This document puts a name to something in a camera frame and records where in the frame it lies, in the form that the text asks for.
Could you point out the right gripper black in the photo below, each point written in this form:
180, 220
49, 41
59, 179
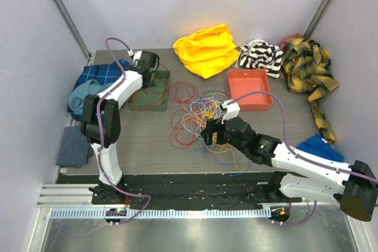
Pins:
212, 126

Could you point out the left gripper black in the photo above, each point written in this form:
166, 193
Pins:
150, 85

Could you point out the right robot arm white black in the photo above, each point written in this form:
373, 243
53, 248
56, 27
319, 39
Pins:
353, 188

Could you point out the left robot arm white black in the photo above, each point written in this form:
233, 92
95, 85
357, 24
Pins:
101, 120

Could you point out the green plastic tray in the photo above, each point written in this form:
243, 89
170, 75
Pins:
153, 99

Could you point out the blue plaid cloth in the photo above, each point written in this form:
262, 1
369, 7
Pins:
103, 73

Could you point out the orange-red plastic tray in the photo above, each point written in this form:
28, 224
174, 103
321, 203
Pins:
241, 82

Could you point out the light blue cloth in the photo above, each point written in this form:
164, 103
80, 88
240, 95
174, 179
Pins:
77, 97

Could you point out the black white striped cloth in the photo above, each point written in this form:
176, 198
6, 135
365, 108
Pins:
259, 54

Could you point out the bright blue cloth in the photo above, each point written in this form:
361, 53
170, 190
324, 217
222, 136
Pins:
318, 146

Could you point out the yellow black plaid cloth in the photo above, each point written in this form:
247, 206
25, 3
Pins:
306, 70

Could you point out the grey folded cloth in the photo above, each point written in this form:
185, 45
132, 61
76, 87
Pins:
74, 150

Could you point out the pink cloth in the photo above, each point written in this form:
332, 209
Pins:
287, 38

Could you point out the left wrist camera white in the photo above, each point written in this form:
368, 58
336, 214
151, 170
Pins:
135, 55

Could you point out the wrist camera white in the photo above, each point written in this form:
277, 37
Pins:
231, 110
135, 55

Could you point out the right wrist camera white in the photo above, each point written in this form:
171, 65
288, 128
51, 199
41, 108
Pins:
231, 110

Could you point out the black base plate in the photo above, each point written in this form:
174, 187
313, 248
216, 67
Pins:
188, 192

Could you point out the white slotted cable duct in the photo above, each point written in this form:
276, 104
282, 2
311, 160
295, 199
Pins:
119, 213

